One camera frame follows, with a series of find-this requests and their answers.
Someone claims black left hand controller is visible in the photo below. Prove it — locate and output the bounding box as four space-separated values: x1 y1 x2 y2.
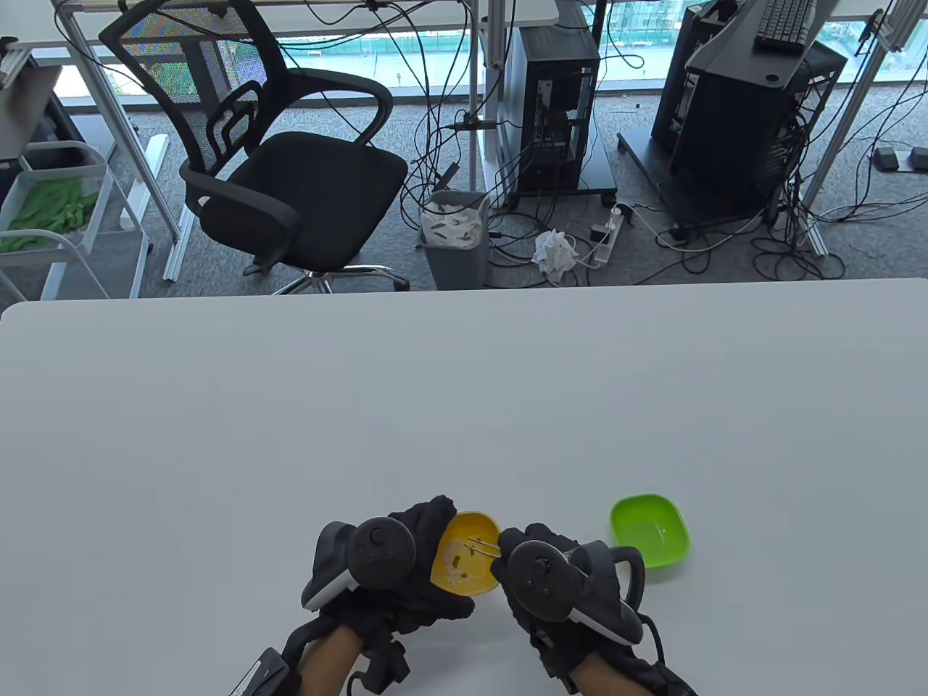
301 516 418 611

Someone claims green small dish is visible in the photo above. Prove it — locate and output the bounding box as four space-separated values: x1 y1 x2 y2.
609 494 691 570

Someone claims yellow plastic dish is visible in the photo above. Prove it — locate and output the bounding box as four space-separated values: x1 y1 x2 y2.
430 512 502 597

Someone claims grey side board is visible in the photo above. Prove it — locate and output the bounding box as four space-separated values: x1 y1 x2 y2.
0 40 62 160

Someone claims black right hand controller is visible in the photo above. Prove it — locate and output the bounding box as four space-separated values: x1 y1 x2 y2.
506 540 646 646

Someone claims person's left forearm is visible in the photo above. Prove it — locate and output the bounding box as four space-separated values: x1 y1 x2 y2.
297 623 363 696

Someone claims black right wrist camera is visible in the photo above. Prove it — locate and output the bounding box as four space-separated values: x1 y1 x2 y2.
627 649 700 696

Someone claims aluminium frame post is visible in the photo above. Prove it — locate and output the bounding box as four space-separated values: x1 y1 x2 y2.
797 0 928 256

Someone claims group of mung beans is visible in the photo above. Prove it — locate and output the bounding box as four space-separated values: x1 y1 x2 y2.
446 540 479 581

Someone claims tangle of black cables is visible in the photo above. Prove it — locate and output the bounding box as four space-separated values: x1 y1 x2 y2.
652 94 928 283

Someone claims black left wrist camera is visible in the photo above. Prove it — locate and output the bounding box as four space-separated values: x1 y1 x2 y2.
228 647 291 696

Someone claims person's right forearm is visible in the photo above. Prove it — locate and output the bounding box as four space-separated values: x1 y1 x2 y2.
573 649 653 696

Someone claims person's left hand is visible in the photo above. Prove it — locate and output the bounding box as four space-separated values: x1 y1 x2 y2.
302 495 476 639

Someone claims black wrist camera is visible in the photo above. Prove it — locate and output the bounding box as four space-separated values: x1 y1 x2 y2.
228 647 291 696
627 649 700 696

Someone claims crumpled white paper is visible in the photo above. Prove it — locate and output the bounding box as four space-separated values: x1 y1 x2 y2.
531 229 579 276

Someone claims black wheeled tower platform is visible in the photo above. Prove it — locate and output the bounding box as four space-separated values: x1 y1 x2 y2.
500 116 618 211
618 130 784 229

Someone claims black computer tower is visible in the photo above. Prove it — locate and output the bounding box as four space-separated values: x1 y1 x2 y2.
667 40 848 218
502 22 601 195
650 4 726 153

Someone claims grey trash bin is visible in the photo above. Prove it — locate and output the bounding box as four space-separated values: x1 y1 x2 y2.
419 190 492 289

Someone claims black mesh office chair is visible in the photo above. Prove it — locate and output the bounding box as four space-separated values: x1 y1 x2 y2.
98 0 411 294

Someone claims black keyboard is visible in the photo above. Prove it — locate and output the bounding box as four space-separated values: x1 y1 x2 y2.
754 0 818 53

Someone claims pile of green pods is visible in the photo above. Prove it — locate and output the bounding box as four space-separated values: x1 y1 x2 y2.
0 179 99 254

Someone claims black hand controller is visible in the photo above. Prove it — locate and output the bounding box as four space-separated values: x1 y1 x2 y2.
301 516 418 611
506 540 646 646

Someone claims white trolley cart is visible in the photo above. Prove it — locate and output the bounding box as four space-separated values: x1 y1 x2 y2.
0 141 153 302

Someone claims white power strip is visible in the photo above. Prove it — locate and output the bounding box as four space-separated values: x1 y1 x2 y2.
591 205 626 268

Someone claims black tilted desk top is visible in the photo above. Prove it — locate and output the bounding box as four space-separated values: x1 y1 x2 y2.
685 0 842 89

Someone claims person's right hand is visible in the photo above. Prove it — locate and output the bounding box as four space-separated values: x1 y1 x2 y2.
492 522 646 679

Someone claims pile of white grains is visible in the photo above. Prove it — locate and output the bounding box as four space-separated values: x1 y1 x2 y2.
439 538 483 587

